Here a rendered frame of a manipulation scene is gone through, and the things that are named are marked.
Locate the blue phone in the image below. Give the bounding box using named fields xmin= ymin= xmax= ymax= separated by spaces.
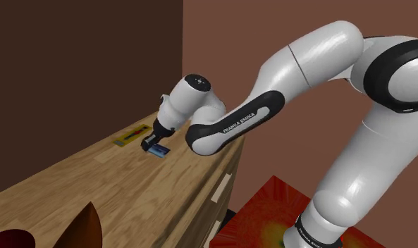
xmin=147 ymin=143 xmax=171 ymax=159

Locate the yellow flat card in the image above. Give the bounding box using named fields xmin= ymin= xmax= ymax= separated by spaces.
xmin=112 ymin=124 xmax=153 ymax=148

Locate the wooden chest of drawers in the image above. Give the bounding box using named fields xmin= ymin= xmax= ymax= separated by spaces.
xmin=0 ymin=110 xmax=245 ymax=248

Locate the brown pointed vase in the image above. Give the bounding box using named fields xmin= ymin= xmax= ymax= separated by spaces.
xmin=52 ymin=201 xmax=104 ymax=248

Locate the red patterned robot stand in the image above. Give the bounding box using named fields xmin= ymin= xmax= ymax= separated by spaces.
xmin=209 ymin=175 xmax=386 ymax=248

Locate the dark red bowl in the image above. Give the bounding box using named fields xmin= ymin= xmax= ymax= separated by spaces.
xmin=0 ymin=228 xmax=36 ymax=248

